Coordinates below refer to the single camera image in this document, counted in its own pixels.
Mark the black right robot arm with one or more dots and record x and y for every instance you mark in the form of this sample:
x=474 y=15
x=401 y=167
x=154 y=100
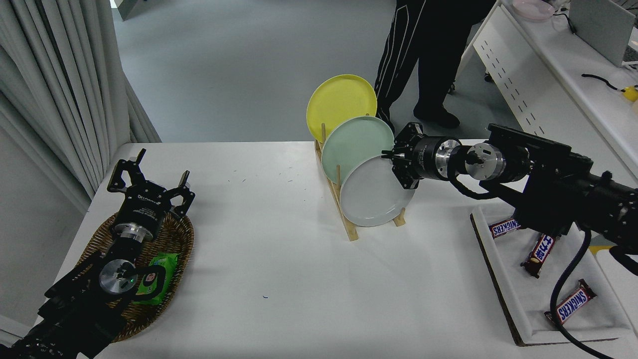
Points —
x=563 y=189

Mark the brown wicker basket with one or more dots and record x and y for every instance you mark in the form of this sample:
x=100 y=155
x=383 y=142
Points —
x=177 y=239

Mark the green wet wipes pack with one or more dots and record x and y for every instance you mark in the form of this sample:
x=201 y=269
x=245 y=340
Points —
x=168 y=261

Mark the grey cabinet corner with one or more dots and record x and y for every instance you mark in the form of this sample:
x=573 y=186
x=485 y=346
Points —
x=127 y=7

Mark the grey plate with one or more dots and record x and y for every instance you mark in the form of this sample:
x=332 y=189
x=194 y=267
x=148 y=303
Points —
x=371 y=197

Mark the person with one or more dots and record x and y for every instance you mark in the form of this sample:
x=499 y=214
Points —
x=433 y=50

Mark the white perforated desk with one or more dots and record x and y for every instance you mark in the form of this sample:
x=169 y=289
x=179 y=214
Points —
x=548 y=75

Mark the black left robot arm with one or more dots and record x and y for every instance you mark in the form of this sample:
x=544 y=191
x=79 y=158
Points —
x=75 y=309

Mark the wooden plate rack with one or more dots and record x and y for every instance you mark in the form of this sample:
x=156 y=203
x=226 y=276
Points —
x=351 y=233

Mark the snickers bar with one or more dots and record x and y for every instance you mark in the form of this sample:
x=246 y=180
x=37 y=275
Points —
x=570 y=304
x=504 y=228

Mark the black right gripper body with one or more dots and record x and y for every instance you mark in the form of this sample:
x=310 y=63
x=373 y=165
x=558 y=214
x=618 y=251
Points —
x=423 y=158

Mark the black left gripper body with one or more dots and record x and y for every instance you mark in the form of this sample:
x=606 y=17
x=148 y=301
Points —
x=144 y=204

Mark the yellow plate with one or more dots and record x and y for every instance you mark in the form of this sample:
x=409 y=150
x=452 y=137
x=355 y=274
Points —
x=339 y=99

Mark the grey laptop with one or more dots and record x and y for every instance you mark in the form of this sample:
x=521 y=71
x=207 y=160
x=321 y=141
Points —
x=600 y=25

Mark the snack bar with white script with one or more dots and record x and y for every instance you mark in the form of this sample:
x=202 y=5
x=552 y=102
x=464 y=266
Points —
x=540 y=254

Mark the white foam tray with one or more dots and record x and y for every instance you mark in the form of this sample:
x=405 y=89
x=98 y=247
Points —
x=518 y=289

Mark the pink plate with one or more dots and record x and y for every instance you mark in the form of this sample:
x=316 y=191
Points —
x=532 y=9

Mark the grey curtain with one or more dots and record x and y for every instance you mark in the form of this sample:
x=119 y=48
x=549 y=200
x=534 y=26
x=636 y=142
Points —
x=50 y=75

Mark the yellow round object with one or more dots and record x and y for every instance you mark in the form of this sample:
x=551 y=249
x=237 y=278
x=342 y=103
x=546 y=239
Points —
x=631 y=93

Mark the yellow floor object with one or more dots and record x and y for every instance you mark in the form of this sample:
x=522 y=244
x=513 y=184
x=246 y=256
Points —
x=600 y=249

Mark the pale green plate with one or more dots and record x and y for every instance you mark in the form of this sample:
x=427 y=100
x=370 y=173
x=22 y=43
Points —
x=356 y=144

